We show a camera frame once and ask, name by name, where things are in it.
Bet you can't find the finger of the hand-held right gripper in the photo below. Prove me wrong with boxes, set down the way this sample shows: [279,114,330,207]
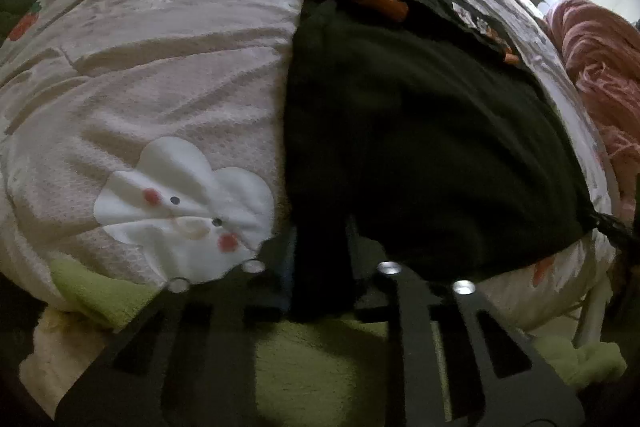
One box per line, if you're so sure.
[590,212,640,251]

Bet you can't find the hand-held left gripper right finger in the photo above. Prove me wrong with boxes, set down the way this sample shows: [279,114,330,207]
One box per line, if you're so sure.
[350,218,585,427]

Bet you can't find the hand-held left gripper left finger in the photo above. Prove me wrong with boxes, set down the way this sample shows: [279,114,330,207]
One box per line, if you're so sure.
[55,227,301,427]

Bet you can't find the black long-sleeved shirt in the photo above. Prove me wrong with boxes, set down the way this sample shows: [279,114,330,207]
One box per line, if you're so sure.
[282,0,601,323]

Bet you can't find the green fleece blanket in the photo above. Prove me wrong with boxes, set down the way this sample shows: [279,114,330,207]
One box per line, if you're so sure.
[50,257,627,427]

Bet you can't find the pink rumpled blanket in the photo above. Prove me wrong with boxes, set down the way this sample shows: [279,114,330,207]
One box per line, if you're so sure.
[545,0,640,218]

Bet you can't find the white printed quilt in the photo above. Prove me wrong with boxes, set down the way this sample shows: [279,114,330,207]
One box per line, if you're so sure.
[0,0,621,348]

